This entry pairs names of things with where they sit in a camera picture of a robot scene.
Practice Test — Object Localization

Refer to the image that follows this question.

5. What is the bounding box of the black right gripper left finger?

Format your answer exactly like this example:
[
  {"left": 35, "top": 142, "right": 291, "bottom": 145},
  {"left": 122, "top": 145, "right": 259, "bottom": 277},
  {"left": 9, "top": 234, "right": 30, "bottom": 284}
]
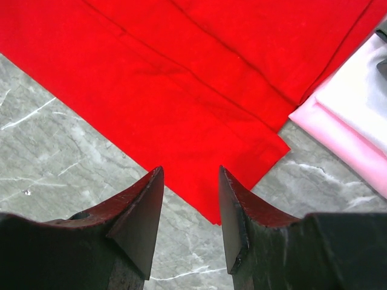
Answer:
[{"left": 1, "top": 167, "right": 164, "bottom": 289}]

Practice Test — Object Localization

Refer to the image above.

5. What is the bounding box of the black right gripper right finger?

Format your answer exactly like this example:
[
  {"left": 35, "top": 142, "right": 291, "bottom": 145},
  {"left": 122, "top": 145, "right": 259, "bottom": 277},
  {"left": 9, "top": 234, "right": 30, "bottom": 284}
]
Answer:
[{"left": 218, "top": 167, "right": 386, "bottom": 289}]

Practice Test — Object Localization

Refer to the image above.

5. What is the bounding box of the red t-shirt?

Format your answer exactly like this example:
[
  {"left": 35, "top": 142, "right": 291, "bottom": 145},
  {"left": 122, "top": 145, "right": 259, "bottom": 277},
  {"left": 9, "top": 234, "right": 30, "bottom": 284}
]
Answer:
[{"left": 1, "top": 1, "right": 386, "bottom": 224}]

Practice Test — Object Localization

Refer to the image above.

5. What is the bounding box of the folded pink t-shirt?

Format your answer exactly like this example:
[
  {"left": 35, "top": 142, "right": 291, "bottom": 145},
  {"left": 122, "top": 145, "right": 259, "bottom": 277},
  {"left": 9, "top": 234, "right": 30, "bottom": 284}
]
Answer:
[{"left": 289, "top": 65, "right": 386, "bottom": 197}]

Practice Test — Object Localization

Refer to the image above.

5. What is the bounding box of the folded white t-shirt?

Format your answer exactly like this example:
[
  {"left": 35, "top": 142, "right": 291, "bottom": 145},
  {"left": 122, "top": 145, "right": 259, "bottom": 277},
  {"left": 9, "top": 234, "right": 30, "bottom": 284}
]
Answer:
[{"left": 316, "top": 34, "right": 386, "bottom": 153}]

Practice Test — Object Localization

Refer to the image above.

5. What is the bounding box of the folded dark grey t-shirt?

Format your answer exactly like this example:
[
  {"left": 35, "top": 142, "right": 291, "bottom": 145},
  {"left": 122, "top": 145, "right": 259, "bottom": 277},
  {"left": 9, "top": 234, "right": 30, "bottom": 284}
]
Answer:
[{"left": 375, "top": 19, "right": 386, "bottom": 80}]

